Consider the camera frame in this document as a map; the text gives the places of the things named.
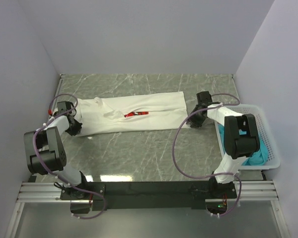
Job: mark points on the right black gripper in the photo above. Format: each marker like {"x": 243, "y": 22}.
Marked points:
{"x": 196, "y": 123}

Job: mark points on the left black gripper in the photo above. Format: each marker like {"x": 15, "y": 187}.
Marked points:
{"x": 77, "y": 127}

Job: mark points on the white red-print t-shirt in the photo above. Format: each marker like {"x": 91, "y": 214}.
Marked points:
{"x": 161, "y": 111}

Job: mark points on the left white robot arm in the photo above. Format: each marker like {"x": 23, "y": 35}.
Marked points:
{"x": 50, "y": 147}

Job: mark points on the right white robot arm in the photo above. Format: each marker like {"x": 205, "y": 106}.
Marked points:
{"x": 241, "y": 138}

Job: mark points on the white plastic laundry basket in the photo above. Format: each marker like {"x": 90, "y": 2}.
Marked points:
{"x": 220, "y": 112}

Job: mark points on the blue t-shirt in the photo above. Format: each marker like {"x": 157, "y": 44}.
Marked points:
{"x": 258, "y": 158}

